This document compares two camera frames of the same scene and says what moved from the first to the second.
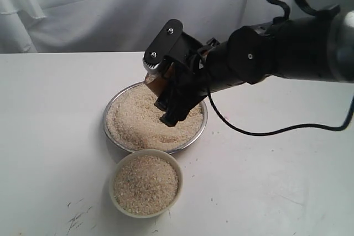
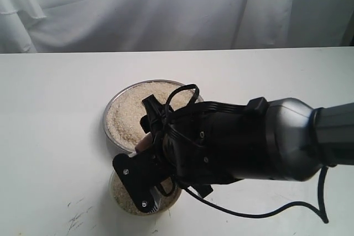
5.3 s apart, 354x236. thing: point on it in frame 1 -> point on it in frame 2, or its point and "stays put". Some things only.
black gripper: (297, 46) -> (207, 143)
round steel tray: (131, 121) stays put
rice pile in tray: (134, 120) stays put
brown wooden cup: (156, 82) -> (145, 142)
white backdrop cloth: (73, 11) stays put
